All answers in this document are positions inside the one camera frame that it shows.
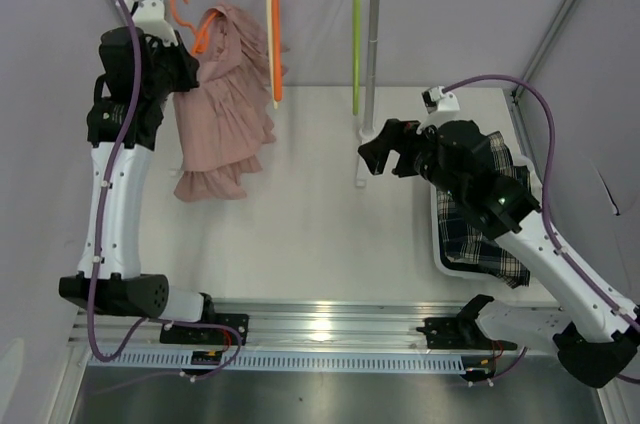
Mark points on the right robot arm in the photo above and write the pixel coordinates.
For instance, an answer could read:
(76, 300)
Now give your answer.
(595, 332)

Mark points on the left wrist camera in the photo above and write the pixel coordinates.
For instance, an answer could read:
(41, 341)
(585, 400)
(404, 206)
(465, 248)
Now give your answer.
(151, 16)

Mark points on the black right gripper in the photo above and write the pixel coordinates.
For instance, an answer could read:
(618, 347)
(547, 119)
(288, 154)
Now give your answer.
(375, 153)

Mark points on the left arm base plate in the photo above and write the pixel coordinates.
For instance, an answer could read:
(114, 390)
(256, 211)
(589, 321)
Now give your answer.
(214, 329)

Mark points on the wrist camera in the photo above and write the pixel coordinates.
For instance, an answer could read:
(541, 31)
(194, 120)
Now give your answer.
(440, 103)
(151, 16)

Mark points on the aluminium mounting rail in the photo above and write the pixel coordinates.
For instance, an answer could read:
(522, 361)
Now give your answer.
(322, 326)

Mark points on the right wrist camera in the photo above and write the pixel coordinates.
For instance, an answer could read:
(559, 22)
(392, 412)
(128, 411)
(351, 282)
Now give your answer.
(440, 103)

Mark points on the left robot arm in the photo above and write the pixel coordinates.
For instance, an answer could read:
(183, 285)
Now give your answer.
(128, 109)

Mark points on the white laundry basket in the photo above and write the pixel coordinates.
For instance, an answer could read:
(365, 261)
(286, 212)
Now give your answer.
(462, 252)

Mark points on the orange plastic hanger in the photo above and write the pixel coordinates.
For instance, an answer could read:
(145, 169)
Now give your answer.
(192, 24)

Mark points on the navy plaid skirt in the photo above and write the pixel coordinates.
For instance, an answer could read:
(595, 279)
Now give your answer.
(503, 163)

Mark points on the pink pleated skirt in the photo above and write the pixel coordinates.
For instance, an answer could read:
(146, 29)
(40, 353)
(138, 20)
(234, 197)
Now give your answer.
(223, 123)

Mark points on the slotted cable duct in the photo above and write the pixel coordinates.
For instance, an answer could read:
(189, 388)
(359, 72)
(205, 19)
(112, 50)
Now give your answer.
(260, 360)

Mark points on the green plastic hanger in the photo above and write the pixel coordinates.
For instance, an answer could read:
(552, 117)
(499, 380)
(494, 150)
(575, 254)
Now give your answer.
(356, 16)

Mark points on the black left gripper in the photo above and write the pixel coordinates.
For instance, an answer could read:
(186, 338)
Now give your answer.
(188, 64)

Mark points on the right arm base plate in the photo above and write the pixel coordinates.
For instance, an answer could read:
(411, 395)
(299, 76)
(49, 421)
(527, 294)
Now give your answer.
(460, 332)

